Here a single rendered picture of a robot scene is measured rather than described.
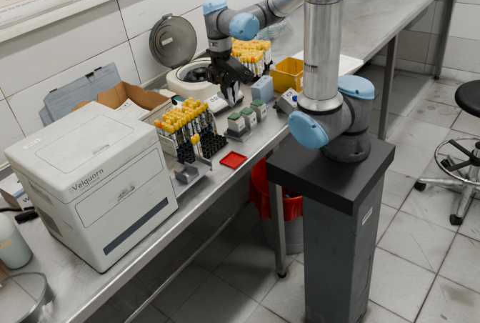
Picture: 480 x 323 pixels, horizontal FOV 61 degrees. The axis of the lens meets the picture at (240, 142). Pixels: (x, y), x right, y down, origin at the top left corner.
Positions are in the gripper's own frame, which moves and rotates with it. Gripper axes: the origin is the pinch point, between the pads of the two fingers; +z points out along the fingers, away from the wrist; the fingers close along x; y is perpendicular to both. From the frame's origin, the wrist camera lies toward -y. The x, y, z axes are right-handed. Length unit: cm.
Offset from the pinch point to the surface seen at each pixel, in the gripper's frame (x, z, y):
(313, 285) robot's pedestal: 6, 71, -33
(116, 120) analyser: 42.0, -16.7, 4.6
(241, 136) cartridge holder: 1.7, 11.8, -2.7
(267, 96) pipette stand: -22.6, 9.1, 1.9
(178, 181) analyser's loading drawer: 32.7, 9.3, -2.0
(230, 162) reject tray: 14.0, 13.1, -7.2
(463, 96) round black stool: -100, 36, -55
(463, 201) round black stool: -92, 91, -68
